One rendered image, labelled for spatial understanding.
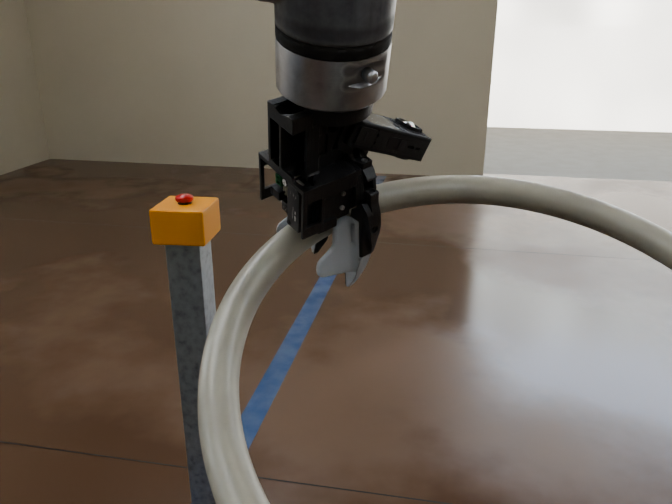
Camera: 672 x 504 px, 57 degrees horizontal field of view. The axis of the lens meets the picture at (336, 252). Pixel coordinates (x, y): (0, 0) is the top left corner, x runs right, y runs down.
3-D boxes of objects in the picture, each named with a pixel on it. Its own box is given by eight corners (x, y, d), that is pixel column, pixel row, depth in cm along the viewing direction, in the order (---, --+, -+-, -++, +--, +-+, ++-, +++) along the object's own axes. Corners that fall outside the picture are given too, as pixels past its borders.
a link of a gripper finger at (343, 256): (310, 302, 62) (300, 223, 57) (356, 279, 65) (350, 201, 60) (329, 317, 60) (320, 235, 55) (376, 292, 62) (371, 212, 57)
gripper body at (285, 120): (258, 202, 58) (253, 86, 50) (330, 173, 62) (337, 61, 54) (304, 247, 54) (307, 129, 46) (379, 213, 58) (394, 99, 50)
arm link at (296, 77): (344, 4, 52) (421, 48, 47) (340, 58, 55) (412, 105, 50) (252, 26, 48) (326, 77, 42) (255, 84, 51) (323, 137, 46)
